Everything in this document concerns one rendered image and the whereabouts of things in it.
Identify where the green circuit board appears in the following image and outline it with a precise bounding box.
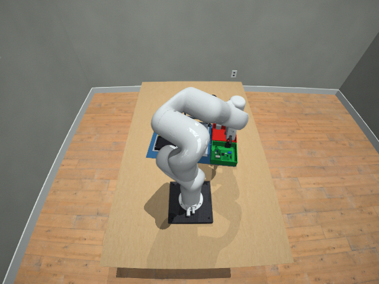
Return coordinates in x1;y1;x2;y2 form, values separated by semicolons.
214;149;232;160

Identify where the green bin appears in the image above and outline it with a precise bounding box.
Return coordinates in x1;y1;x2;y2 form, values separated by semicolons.
210;140;237;166

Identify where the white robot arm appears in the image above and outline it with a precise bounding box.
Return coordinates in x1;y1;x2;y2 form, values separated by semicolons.
151;87;249;216

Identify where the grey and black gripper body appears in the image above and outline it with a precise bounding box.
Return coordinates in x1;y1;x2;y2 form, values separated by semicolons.
226;127;237;140

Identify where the red bin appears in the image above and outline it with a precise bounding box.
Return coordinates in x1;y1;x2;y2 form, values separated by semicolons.
211;124;237;143

